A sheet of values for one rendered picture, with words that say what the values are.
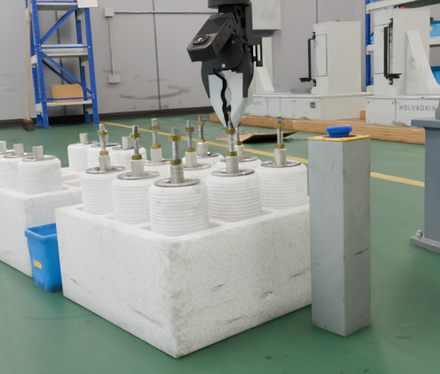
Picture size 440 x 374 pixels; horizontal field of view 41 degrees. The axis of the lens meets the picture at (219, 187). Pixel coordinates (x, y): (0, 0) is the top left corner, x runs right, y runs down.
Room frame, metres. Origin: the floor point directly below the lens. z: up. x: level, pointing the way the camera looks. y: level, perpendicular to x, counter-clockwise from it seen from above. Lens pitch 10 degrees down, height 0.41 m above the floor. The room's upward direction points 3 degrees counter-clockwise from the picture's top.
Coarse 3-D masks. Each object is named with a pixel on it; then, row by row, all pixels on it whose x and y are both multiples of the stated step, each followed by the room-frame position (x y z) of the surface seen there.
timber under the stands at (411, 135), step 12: (216, 120) 6.06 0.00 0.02; (240, 120) 5.53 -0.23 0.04; (252, 120) 5.30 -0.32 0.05; (264, 120) 5.09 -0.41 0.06; (276, 120) 4.90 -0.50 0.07; (288, 120) 4.72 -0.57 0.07; (300, 120) 4.58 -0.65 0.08; (312, 120) 4.52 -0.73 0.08; (336, 120) 4.42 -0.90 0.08; (348, 120) 4.35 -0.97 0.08; (360, 120) 4.29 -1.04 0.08; (312, 132) 4.40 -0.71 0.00; (324, 132) 4.24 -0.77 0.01; (360, 132) 3.86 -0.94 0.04; (372, 132) 3.74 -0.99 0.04; (384, 132) 3.63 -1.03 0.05; (396, 132) 3.53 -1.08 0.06; (408, 132) 3.44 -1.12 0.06; (420, 132) 3.35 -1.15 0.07
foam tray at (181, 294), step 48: (96, 240) 1.00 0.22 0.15; (144, 240) 0.88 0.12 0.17; (192, 240) 0.86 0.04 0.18; (240, 240) 0.92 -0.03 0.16; (288, 240) 0.98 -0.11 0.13; (96, 288) 1.01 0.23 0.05; (144, 288) 0.89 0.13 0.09; (192, 288) 0.85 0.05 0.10; (240, 288) 0.91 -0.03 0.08; (288, 288) 0.98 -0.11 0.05; (144, 336) 0.90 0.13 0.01; (192, 336) 0.85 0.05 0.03
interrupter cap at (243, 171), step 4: (224, 168) 1.04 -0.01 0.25; (240, 168) 1.04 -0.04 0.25; (244, 168) 1.04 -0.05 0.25; (248, 168) 1.03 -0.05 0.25; (212, 172) 1.00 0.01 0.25; (216, 172) 1.01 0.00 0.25; (220, 172) 1.01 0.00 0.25; (224, 172) 1.02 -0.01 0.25; (240, 172) 1.01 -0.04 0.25; (244, 172) 0.99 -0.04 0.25; (248, 172) 0.98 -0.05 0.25; (252, 172) 0.99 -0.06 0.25; (216, 176) 0.99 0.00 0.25; (220, 176) 0.98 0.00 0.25; (224, 176) 0.98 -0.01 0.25; (228, 176) 0.97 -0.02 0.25; (232, 176) 0.97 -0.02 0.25; (236, 176) 0.97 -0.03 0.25
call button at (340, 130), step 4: (328, 128) 0.92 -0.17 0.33; (332, 128) 0.91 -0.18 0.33; (336, 128) 0.91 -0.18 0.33; (340, 128) 0.91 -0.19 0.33; (344, 128) 0.91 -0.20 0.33; (348, 128) 0.91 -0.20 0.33; (328, 132) 0.92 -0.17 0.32; (332, 132) 0.91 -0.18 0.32; (336, 132) 0.91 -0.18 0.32; (340, 132) 0.91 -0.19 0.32; (344, 132) 0.91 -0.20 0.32; (348, 132) 0.91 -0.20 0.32; (332, 136) 0.91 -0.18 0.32; (336, 136) 0.91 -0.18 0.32; (340, 136) 0.91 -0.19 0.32; (344, 136) 0.91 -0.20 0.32; (348, 136) 0.92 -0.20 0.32
